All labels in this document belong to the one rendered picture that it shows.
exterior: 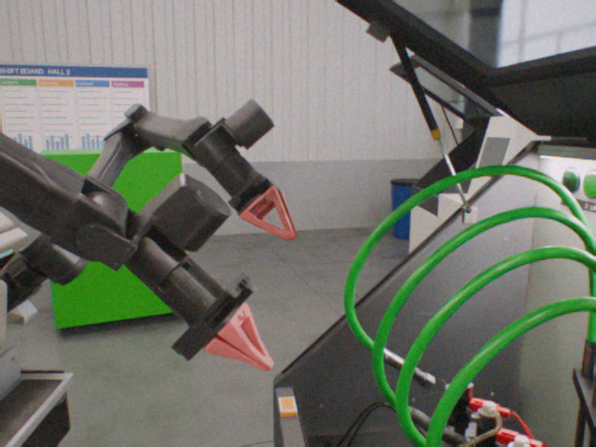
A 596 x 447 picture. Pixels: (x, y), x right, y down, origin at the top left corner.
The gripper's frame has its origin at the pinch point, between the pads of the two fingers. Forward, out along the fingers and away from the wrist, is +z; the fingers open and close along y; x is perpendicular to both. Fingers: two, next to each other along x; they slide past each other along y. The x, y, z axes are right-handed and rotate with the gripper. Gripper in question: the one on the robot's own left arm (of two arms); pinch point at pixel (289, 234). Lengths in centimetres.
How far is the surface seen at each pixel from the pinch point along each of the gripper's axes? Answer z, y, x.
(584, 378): 46, 3, -18
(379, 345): 19.1, -14.8, -0.5
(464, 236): 16.0, -15.3, -17.0
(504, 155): 32, 275, -116
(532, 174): 17.1, -6.1, -30.8
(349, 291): 12.2, -8.3, -1.6
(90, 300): -87, 270, 163
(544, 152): 19, 22, -44
